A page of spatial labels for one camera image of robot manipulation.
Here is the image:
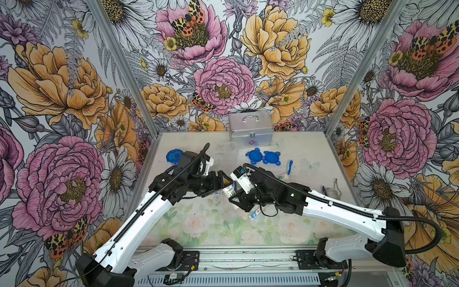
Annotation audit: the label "silver metal first-aid case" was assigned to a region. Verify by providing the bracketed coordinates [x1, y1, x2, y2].
[228, 111, 274, 148]

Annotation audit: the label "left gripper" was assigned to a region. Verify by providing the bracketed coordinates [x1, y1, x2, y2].
[187, 171, 233, 198]

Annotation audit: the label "blue lid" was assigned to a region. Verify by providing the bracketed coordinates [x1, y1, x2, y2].
[166, 149, 184, 165]
[245, 148, 264, 165]
[262, 151, 281, 166]

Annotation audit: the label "white bottle barcode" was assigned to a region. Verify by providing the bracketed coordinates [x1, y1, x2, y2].
[222, 185, 236, 201]

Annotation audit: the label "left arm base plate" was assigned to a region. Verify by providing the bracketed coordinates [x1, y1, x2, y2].
[158, 251, 200, 271]

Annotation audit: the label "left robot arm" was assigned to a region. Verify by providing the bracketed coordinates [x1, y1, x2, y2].
[76, 150, 234, 287]

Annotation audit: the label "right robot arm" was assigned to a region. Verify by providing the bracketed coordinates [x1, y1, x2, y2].
[229, 165, 406, 267]

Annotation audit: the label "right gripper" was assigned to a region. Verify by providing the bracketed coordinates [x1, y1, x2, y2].
[229, 187, 277, 213]

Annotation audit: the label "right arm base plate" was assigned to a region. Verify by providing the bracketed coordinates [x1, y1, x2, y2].
[292, 249, 348, 270]

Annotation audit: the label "clear packet right edge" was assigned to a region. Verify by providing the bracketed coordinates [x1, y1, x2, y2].
[322, 179, 342, 200]

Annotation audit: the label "toothpaste tube front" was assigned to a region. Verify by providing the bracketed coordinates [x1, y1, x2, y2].
[248, 208, 261, 221]

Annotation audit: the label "white bottle lying sideways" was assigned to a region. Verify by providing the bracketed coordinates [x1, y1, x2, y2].
[277, 173, 289, 181]

